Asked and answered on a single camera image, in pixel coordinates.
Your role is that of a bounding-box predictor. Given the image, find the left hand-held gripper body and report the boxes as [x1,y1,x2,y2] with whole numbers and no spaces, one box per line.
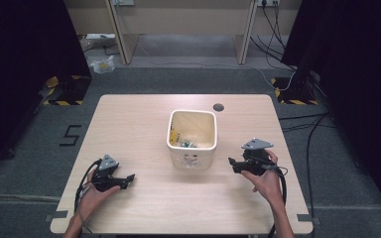
[90,154,120,193]

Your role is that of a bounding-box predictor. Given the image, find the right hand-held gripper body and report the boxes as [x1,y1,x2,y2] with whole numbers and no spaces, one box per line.
[240,137,275,178]

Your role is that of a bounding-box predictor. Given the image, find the white square bin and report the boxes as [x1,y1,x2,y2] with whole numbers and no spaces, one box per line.
[166,109,219,173]

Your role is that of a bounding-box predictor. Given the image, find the person's right hand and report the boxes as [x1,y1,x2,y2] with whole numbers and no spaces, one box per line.
[240,149,285,204]

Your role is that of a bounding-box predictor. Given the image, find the person's left hand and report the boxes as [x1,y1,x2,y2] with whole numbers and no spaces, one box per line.
[75,167,122,216]

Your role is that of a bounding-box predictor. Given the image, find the yellow packet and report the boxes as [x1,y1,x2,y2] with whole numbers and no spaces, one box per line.
[169,127,184,147]

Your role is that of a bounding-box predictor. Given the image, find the grey tape strip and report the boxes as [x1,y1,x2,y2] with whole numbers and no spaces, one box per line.
[296,213,321,227]
[44,209,69,223]

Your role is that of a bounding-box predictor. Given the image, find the striped black stand base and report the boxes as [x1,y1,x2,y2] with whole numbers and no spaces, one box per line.
[42,74,93,107]
[270,76,320,106]

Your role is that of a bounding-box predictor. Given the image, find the clear plastic bag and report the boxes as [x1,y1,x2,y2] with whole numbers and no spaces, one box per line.
[89,55,116,74]

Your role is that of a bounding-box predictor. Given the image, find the white power strip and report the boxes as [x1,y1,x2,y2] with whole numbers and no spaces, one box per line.
[84,33,117,42]

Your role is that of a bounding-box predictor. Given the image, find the black curtain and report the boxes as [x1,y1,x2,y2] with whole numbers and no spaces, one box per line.
[0,0,92,178]
[280,0,381,229]

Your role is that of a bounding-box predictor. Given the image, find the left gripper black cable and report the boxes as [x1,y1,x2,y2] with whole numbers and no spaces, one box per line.
[73,158,104,234]

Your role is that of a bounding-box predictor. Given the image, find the black floor cables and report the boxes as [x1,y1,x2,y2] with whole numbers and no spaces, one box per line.
[277,111,337,238]

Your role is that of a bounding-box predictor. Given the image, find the black wall socket cables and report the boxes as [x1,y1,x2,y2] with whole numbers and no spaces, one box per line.
[249,3,298,72]

